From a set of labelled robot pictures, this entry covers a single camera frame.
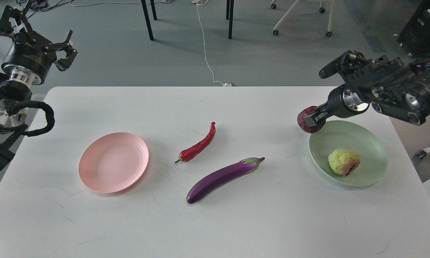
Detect red chili pepper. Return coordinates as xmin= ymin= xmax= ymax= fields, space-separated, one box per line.
xmin=174 ymin=122 xmax=216 ymax=164

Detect white office chair base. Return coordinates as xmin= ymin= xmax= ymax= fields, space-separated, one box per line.
xmin=272 ymin=0 xmax=337 ymax=38

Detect black table legs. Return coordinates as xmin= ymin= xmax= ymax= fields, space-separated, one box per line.
xmin=140 ymin=0 xmax=235 ymax=41

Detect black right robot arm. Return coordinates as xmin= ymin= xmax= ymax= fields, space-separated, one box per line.
xmin=297 ymin=51 xmax=430 ymax=133

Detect light green plate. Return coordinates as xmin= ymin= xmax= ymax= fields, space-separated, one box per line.
xmin=308 ymin=120 xmax=388 ymax=187

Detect black cabinet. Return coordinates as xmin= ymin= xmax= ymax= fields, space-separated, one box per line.
xmin=397 ymin=0 xmax=430 ymax=58

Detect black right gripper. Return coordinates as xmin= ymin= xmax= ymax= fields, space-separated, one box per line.
xmin=302 ymin=87 xmax=370 ymax=127

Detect pink plate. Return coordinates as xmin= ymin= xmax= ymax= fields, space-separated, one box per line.
xmin=78 ymin=132 xmax=150 ymax=194

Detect purple eggplant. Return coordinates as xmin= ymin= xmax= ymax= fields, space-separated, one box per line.
xmin=186 ymin=157 xmax=265 ymax=204

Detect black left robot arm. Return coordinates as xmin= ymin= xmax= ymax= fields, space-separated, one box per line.
xmin=0 ymin=0 xmax=77 ymax=172

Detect white cable on floor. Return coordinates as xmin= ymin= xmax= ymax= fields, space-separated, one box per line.
xmin=192 ymin=0 xmax=232 ymax=87

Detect yellow green pink fruit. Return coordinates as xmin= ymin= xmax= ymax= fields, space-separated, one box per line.
xmin=328 ymin=147 xmax=361 ymax=175

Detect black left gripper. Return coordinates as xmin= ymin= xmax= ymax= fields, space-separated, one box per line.
xmin=0 ymin=5 xmax=78 ymax=85

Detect dark red pomegranate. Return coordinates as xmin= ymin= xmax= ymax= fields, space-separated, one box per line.
xmin=297 ymin=106 xmax=326 ymax=133

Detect black cables on floor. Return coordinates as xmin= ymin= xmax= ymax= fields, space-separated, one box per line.
xmin=0 ymin=0 xmax=72 ymax=42

